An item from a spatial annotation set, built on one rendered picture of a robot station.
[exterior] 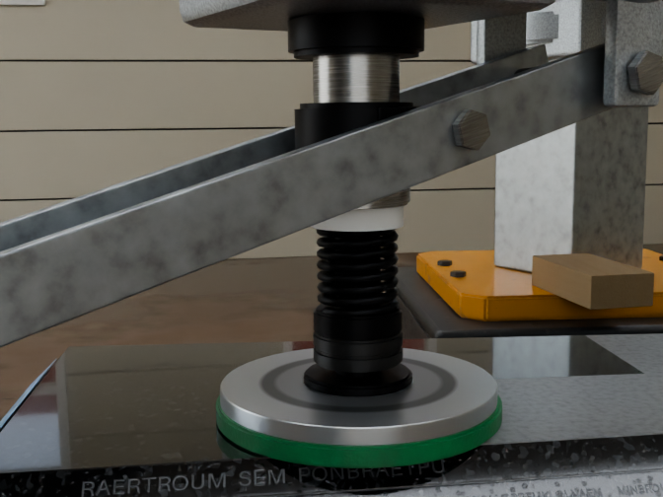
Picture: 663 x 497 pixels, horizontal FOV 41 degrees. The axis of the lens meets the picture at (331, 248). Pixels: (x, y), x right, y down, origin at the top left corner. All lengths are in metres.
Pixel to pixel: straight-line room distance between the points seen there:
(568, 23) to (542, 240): 0.37
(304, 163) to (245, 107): 6.22
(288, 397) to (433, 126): 0.22
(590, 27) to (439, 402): 0.96
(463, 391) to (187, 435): 0.20
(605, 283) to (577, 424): 0.65
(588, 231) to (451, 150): 0.95
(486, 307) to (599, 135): 0.37
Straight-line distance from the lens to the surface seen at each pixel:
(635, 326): 1.43
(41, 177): 6.87
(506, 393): 0.76
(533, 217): 1.61
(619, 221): 1.64
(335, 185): 0.59
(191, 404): 0.74
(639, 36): 0.73
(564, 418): 0.71
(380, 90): 0.64
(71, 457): 0.65
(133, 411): 0.73
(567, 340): 0.95
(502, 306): 1.41
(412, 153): 0.62
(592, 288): 1.33
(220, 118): 6.79
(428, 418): 0.61
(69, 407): 0.76
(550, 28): 1.53
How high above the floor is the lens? 1.06
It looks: 8 degrees down
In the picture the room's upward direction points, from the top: 1 degrees counter-clockwise
